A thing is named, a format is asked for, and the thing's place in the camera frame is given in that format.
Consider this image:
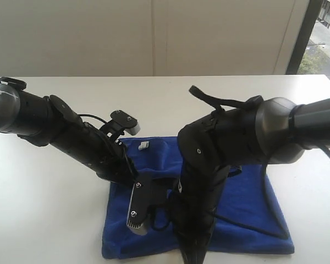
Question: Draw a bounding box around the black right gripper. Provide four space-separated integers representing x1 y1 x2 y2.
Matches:
170 164 230 263

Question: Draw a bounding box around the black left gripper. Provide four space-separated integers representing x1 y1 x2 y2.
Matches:
50 122 137 184

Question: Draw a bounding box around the blue towel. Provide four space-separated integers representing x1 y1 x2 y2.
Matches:
102 136 294 259

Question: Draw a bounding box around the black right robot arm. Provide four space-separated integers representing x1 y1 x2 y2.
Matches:
170 95 330 263

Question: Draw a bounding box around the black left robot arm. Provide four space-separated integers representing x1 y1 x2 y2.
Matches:
0 77 140 187

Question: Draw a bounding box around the small grey plastic piece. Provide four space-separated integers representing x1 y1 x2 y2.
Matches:
138 141 150 151

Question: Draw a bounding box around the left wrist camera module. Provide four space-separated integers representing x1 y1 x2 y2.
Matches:
100 110 140 138

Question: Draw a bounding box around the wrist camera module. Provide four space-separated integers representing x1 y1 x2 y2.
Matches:
100 110 140 138
126 173 175 236

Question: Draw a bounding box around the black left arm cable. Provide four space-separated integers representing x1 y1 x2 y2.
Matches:
76 114 108 124

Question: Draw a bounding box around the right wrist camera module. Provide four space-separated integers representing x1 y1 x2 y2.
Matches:
126 173 175 236

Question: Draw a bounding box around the dark window frame post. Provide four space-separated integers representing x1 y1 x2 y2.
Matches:
285 0 323 75

